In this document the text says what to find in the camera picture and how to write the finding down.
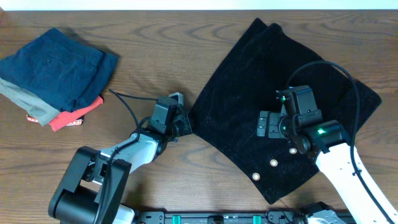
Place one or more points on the folded grey garment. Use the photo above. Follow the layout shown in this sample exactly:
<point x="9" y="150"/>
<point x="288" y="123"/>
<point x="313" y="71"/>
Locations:
<point x="35" y="106"/>

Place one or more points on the black sparkly velvet skirt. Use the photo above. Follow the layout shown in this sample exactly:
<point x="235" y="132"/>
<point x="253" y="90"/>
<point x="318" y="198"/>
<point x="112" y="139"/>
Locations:
<point x="246" y="82"/>

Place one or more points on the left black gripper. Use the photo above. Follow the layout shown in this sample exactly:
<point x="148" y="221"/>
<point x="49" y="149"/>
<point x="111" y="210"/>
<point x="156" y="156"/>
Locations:
<point x="187" y="124"/>

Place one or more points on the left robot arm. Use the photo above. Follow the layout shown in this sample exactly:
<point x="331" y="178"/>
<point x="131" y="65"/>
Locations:
<point x="92" y="186"/>

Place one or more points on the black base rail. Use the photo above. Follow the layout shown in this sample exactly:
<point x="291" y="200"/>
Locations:
<point x="272" y="216"/>

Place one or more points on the folded navy blue shorts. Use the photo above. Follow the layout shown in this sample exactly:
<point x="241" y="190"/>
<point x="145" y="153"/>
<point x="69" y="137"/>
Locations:
<point x="64" y="73"/>

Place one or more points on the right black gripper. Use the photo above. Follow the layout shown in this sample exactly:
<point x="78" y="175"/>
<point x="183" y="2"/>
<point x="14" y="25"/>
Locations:
<point x="271" y="130"/>

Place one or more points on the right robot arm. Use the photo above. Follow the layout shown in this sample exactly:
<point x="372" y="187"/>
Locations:
<point x="330" y="147"/>

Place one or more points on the folded red garment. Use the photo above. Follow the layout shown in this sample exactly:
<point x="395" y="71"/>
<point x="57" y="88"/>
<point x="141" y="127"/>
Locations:
<point x="75" y="118"/>

